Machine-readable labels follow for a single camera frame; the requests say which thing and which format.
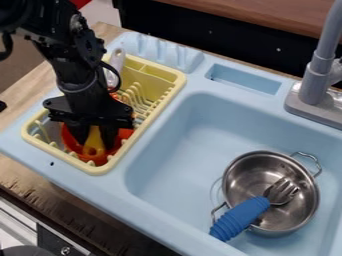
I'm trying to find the silver pot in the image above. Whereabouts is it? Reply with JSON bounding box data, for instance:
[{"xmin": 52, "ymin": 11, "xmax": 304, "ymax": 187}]
[{"xmin": 208, "ymin": 150, "xmax": 324, "ymax": 239}]

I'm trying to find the blue fork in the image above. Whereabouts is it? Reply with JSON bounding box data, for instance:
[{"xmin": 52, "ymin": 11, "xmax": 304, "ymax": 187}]
[{"xmin": 208, "ymin": 176, "xmax": 301, "ymax": 243}]

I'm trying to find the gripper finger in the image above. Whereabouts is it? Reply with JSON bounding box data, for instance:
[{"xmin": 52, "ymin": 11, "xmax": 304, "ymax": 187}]
[
  {"xmin": 98, "ymin": 125, "xmax": 121, "ymax": 151},
  {"xmin": 69, "ymin": 123, "xmax": 93, "ymax": 146}
]

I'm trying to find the yellow toy knife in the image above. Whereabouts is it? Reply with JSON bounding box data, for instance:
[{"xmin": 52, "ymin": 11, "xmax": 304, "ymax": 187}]
[{"xmin": 81, "ymin": 125, "xmax": 107, "ymax": 158}]

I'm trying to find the light blue toy sink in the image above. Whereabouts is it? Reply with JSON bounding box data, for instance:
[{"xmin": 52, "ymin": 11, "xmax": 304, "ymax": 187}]
[{"xmin": 0, "ymin": 31, "xmax": 342, "ymax": 256}]

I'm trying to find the orange plate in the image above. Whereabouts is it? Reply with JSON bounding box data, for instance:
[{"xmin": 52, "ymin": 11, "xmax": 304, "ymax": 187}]
[{"xmin": 60, "ymin": 122, "xmax": 137, "ymax": 167}]

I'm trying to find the white tool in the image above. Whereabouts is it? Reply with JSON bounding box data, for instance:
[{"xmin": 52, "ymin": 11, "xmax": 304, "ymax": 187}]
[{"xmin": 105, "ymin": 47, "xmax": 127, "ymax": 92}]

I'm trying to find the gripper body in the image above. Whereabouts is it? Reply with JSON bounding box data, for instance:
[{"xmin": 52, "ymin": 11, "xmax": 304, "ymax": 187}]
[{"xmin": 41, "ymin": 93, "xmax": 137, "ymax": 130}]

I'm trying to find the grey tap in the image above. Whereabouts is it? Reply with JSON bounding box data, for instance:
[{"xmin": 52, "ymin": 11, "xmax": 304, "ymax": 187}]
[{"xmin": 283, "ymin": 0, "xmax": 342, "ymax": 131}]

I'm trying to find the yellow dish rack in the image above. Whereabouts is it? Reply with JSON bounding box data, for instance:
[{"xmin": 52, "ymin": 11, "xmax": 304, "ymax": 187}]
[{"xmin": 20, "ymin": 53, "xmax": 189, "ymax": 177}]

